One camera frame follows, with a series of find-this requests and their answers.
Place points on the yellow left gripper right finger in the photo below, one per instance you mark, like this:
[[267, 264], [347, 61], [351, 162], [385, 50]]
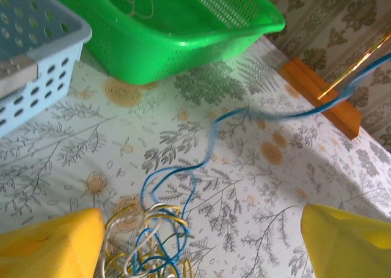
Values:
[[351, 247]]

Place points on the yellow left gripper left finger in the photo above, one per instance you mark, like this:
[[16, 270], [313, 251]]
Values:
[[46, 247]]

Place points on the orange wooden block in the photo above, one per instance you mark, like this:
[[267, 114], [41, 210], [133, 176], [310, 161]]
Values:
[[305, 76]]

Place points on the light blue plastic basket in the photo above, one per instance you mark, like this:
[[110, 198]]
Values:
[[76, 42]]

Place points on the green plastic basket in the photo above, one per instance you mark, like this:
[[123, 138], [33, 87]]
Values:
[[183, 52]]

